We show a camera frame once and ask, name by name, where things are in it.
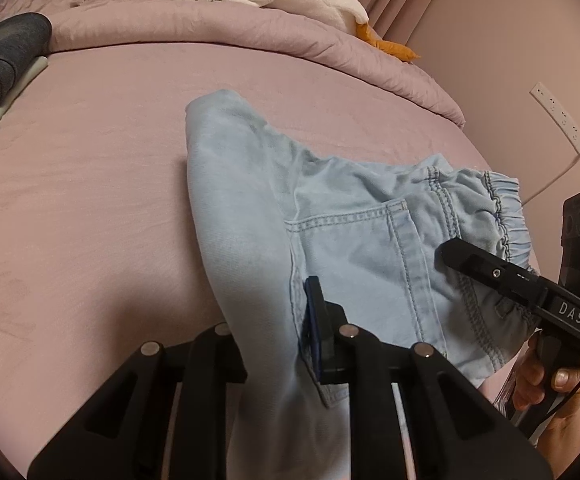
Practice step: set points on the dark folded garment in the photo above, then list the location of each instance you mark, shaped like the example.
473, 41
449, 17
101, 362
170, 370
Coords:
23, 38

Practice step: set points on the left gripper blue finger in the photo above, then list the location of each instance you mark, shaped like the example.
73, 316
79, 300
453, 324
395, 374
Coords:
323, 320

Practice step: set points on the light blue denim pants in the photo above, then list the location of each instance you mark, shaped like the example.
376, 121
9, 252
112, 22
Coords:
269, 214

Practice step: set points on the pale green folded garment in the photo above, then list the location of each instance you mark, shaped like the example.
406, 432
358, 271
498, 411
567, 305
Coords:
39, 65

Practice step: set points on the pink quilted comforter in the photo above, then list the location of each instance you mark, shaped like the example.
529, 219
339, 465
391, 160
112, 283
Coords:
84, 24

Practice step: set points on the white wall power strip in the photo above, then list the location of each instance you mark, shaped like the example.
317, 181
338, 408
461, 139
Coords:
566, 123

